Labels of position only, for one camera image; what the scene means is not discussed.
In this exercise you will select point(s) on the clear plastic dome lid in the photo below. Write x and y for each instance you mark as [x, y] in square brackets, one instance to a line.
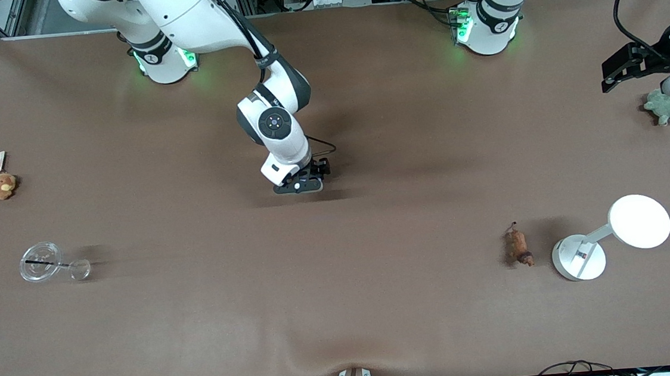
[39, 265]

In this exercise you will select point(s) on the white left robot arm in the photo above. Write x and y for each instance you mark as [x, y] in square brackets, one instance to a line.
[492, 20]

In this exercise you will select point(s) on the green plush turtle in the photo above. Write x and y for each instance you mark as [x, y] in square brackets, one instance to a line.
[666, 107]

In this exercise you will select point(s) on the brown lion statue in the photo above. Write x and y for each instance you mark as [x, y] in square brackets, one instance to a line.
[519, 247]

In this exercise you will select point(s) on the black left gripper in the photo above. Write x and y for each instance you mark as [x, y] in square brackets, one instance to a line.
[646, 59]

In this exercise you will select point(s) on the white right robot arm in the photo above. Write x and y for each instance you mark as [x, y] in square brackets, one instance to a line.
[190, 20]

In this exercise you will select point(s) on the black drinking straw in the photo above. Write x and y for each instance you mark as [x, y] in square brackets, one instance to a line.
[48, 263]

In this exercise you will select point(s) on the brown plush bear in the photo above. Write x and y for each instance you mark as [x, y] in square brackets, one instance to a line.
[2, 186]

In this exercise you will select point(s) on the white round-head desk lamp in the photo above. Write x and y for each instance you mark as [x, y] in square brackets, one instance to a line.
[637, 223]

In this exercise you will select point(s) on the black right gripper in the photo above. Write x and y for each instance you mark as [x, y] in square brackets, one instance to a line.
[316, 167]

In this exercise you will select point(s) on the small clear plastic cup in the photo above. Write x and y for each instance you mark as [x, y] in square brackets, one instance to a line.
[80, 269]

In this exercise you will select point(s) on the brown table cloth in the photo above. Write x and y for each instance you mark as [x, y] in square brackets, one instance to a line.
[342, 283]

